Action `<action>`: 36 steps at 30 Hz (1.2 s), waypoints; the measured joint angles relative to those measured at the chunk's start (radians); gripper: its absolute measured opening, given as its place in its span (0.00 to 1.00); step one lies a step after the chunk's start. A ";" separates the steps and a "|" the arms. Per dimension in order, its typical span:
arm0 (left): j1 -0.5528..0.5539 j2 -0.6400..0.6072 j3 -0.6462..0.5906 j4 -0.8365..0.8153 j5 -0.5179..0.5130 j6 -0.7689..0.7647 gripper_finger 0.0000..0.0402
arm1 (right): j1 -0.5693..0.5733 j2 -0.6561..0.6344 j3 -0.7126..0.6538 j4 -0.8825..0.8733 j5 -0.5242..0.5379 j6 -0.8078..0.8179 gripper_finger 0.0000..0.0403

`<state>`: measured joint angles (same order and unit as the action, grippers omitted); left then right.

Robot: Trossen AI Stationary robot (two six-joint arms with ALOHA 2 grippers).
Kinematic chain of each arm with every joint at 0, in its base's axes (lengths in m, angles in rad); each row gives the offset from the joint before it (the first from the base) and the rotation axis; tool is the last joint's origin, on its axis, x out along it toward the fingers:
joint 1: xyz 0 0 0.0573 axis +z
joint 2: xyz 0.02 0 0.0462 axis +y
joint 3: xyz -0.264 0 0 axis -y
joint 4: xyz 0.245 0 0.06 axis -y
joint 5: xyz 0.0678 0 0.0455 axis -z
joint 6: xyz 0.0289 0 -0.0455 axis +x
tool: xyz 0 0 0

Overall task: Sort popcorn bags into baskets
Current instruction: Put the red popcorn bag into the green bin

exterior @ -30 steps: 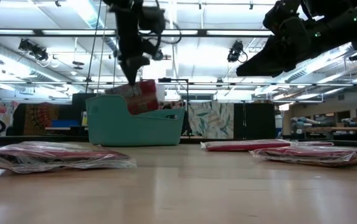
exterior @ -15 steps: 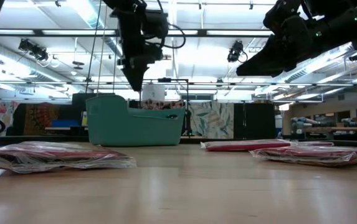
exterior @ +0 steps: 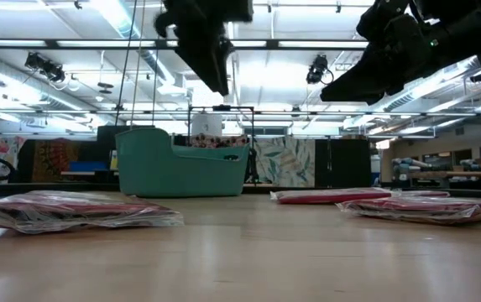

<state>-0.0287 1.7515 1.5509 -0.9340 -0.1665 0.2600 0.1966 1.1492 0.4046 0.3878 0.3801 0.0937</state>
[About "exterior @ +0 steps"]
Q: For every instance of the black cabinet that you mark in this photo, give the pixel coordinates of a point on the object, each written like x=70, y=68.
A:
x=343, y=161

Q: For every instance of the leaf patterned panel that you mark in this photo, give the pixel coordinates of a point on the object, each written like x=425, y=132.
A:
x=286, y=161

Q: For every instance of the floral patterned cloth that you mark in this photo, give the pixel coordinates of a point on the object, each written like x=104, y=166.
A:
x=1, y=153

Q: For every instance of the stack of fabric rolls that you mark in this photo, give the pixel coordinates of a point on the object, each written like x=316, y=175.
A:
x=215, y=140

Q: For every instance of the black aluminium rig frame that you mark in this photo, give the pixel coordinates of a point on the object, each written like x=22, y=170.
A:
x=271, y=44

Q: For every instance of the white bucket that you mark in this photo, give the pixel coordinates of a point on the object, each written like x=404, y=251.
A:
x=207, y=124

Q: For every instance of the red popcorn bag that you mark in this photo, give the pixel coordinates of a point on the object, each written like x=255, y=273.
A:
x=328, y=196
x=425, y=209
x=76, y=209
x=425, y=194

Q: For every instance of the black tripod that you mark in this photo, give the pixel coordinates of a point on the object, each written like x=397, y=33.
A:
x=252, y=168

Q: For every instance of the black metal rack frame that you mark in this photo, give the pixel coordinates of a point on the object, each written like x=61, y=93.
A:
x=189, y=121

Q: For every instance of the black overhead camera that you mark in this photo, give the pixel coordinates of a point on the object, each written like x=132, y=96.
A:
x=317, y=69

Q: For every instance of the teal plastic basket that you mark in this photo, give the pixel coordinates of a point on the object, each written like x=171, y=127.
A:
x=160, y=168

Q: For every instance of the blue box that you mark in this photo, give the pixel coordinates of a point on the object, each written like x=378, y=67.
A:
x=87, y=166

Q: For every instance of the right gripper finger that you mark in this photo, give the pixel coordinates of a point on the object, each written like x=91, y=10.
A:
x=396, y=77
x=362, y=81

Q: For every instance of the orange patterned cloth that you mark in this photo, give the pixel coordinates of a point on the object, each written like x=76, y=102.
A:
x=55, y=159

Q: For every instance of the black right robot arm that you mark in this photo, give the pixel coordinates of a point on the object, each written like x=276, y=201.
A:
x=466, y=33

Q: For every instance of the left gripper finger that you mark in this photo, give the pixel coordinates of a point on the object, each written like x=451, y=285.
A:
x=165, y=23
x=210, y=63

